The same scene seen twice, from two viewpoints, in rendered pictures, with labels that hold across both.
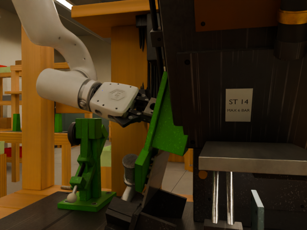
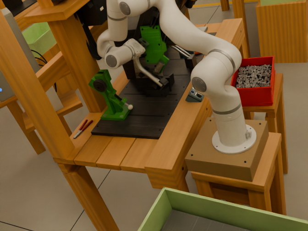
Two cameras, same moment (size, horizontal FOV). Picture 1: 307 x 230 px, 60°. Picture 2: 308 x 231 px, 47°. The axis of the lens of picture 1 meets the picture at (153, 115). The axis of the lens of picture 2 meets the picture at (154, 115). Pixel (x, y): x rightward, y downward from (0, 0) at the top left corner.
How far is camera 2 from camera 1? 1.90 m
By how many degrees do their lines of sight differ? 73
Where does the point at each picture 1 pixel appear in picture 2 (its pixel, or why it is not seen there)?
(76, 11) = (67, 13)
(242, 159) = not seen: hidden behind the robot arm
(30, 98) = (39, 97)
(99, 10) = (76, 7)
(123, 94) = (136, 43)
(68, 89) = (129, 54)
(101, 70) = not seen: outside the picture
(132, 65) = (77, 32)
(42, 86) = (121, 61)
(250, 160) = not seen: hidden behind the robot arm
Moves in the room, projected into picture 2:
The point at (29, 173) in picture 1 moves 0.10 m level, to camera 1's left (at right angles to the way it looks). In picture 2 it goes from (64, 145) to (57, 159)
